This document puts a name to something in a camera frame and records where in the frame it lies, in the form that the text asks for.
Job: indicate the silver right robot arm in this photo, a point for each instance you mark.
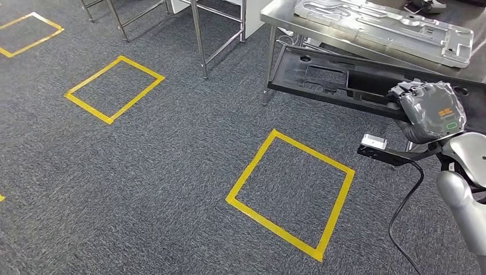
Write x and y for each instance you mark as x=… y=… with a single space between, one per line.
x=463 y=205

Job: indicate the stainless steel workbench table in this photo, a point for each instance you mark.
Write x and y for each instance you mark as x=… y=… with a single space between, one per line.
x=281 y=15

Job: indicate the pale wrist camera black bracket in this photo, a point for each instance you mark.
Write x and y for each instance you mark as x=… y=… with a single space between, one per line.
x=374 y=142

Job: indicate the stamped grey metal panel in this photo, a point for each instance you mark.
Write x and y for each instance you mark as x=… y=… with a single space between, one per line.
x=379 y=26

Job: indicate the black plastic plate frame part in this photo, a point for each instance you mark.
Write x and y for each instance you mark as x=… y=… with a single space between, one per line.
x=288 y=79

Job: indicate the yellow floor tape square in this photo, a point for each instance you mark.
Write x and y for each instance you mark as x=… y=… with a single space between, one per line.
x=91 y=106
x=45 y=21
x=250 y=174

